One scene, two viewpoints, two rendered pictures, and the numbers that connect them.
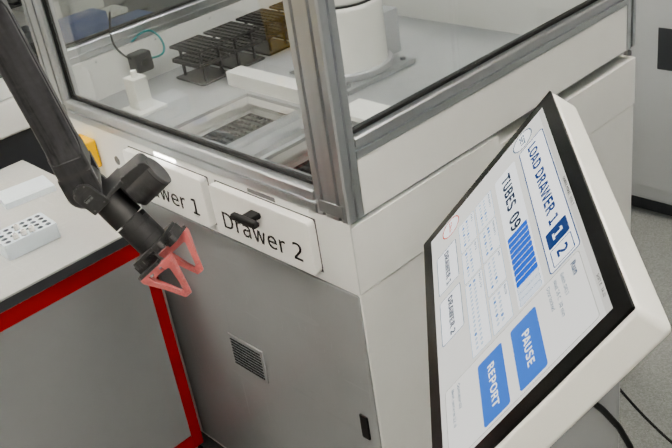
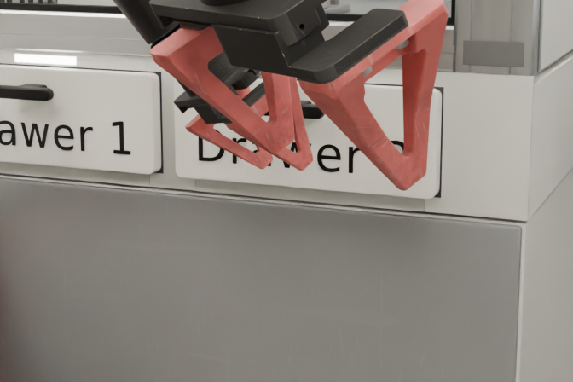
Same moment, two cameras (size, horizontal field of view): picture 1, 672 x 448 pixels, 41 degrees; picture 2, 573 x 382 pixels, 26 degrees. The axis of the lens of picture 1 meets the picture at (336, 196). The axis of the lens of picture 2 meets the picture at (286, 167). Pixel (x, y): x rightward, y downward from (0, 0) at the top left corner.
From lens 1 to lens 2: 1.02 m
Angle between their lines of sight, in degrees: 30
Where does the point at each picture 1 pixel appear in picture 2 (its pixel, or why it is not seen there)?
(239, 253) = (208, 222)
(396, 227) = (550, 120)
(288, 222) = (386, 101)
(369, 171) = not seen: outside the picture
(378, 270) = (538, 187)
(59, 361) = not seen: outside the picture
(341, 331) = (458, 317)
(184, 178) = (107, 81)
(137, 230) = not seen: hidden behind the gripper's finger
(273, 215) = not seen: hidden behind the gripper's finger
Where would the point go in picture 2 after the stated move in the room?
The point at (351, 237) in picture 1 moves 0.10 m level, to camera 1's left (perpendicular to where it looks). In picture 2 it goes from (532, 101) to (447, 108)
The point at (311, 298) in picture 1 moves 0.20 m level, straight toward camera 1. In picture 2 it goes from (391, 266) to (520, 320)
